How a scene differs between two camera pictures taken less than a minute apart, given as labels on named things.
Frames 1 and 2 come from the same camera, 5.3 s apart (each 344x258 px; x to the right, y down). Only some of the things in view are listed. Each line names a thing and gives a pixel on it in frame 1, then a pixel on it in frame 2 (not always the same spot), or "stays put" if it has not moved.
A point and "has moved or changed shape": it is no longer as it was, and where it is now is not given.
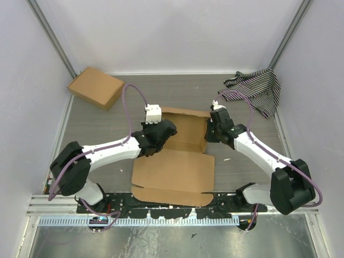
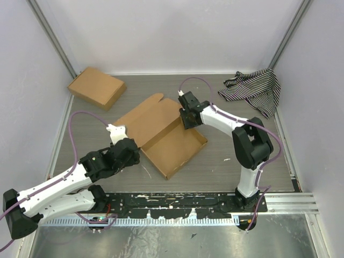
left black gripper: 145,126 -> 135,159
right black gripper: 209,137 -> 187,124
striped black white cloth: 260,88 stays put
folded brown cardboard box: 97,87 stays put
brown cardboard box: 180,173 has moved or changed shape
